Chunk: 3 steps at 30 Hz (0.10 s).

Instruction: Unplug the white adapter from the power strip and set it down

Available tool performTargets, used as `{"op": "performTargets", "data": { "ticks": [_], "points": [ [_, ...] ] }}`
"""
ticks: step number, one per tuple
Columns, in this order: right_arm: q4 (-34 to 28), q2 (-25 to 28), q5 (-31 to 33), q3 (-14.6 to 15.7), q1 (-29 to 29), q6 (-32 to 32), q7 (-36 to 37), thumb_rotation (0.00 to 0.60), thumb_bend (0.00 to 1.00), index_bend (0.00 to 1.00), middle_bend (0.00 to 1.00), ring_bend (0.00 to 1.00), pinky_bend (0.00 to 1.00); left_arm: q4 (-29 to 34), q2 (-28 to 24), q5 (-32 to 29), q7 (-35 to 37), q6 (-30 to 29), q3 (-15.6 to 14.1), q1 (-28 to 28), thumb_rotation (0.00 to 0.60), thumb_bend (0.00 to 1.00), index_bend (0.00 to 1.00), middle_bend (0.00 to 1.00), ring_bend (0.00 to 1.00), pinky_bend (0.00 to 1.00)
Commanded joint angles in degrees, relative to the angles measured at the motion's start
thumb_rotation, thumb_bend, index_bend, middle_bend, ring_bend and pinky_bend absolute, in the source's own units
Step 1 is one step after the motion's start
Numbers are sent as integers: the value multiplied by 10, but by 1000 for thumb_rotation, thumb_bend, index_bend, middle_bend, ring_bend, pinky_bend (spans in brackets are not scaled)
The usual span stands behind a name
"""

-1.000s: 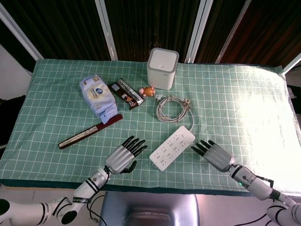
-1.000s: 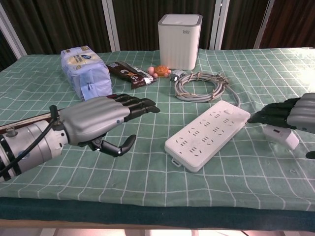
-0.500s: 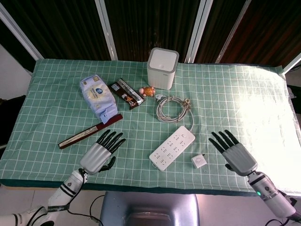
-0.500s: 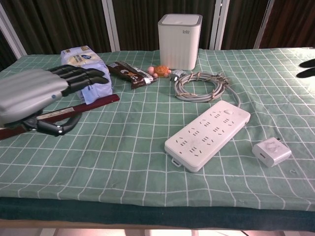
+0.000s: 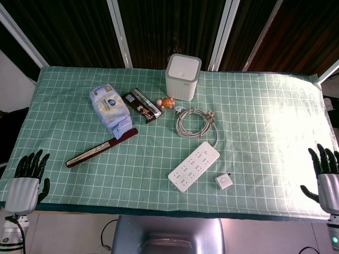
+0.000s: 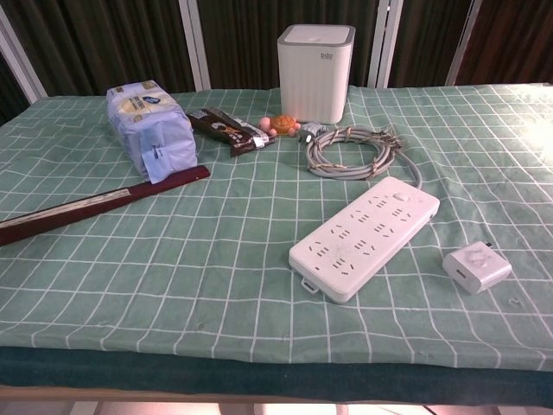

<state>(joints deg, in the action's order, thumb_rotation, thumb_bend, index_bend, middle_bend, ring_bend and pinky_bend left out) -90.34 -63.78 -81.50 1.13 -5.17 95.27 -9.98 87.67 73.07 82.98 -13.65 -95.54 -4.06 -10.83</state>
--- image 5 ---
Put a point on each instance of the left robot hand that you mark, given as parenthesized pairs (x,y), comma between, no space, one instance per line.
(22,193)

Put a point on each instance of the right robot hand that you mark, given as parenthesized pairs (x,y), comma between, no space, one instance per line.
(329,190)

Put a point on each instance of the small white charger cube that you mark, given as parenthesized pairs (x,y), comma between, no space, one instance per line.
(223,182)

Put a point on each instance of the white power strip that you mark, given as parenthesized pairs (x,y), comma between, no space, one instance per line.
(193,166)

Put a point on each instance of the black furniture piece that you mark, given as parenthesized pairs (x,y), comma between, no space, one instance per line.
(13,135)

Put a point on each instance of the dark red folded fan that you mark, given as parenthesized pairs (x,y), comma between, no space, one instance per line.
(98,149)

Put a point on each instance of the green checked tablecloth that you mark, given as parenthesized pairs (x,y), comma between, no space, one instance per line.
(132,158)

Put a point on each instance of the blue tissue pack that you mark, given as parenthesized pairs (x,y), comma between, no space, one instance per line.
(108,105)

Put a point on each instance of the brown snack wrapper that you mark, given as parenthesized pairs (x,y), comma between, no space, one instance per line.
(143,105)

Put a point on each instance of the grey robot torso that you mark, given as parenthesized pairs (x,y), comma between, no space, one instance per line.
(169,235)

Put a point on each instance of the orange turtle toy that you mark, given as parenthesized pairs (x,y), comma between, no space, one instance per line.
(167,102)

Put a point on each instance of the white desktop trash bin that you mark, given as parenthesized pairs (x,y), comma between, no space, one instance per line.
(182,84)

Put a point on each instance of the white frame post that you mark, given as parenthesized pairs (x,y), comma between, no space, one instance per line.
(120,34)
(262,34)
(223,34)
(23,39)

